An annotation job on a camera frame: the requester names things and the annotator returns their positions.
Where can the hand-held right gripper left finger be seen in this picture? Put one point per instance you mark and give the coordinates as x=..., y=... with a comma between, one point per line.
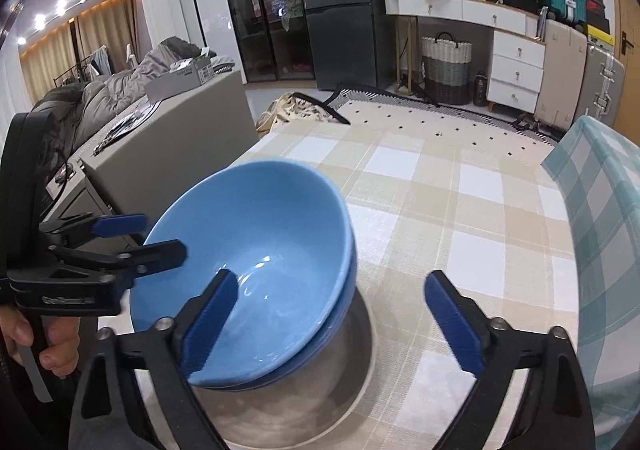
x=210, y=325

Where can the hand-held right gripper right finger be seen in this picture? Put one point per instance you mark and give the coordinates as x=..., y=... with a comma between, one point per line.
x=450, y=325

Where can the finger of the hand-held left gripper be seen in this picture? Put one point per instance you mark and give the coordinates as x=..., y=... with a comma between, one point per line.
x=160, y=255
x=120, y=224

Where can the blue bowl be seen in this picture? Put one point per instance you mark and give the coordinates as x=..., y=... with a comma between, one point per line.
x=250, y=220
x=345, y=295

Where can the cream plate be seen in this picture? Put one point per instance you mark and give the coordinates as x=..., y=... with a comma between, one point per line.
x=310, y=405

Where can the person's left hand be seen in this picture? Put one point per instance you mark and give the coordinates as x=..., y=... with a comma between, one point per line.
x=62, y=345

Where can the beige plaid tablecloth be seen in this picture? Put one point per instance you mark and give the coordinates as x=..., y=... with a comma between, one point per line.
x=450, y=230

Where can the printed papers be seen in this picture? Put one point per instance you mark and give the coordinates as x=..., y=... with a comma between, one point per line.
x=125, y=124

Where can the grey blanket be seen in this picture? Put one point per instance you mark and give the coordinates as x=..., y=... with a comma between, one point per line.
x=125, y=79

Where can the white cardboard box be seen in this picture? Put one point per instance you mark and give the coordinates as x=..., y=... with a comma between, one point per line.
x=170, y=84

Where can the clothes rack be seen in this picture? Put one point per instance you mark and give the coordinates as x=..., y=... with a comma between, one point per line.
x=95, y=62

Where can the beige curtain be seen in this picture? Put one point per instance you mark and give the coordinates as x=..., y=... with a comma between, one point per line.
x=50, y=64

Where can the teal plaid tablecloth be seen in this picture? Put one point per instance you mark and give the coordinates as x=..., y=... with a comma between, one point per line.
x=600, y=230

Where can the small white box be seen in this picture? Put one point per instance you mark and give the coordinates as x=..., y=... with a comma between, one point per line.
x=195, y=60

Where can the printed tote bag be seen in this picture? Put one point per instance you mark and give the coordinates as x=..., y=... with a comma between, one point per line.
x=290, y=109

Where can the white diamond pattern rug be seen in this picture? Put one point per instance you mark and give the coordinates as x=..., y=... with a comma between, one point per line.
x=425, y=124

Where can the dark water bottle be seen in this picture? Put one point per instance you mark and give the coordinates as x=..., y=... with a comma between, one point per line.
x=480, y=89

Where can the woven laundry basket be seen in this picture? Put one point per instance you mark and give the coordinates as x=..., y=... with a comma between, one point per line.
x=445, y=69

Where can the white desk with drawers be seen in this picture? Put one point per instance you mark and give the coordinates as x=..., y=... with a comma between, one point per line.
x=515, y=74

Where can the beige suitcase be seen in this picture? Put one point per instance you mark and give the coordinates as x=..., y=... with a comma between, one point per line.
x=560, y=74

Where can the black refrigerator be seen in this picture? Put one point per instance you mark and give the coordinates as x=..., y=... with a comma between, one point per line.
x=340, y=29

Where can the silver suitcase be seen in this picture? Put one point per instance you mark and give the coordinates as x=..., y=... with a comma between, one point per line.
x=602, y=79

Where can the yellow box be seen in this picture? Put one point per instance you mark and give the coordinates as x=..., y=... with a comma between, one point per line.
x=600, y=35

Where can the black case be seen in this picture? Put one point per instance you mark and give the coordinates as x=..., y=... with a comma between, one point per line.
x=597, y=4

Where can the wooden door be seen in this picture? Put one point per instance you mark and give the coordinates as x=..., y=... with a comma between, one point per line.
x=625, y=4

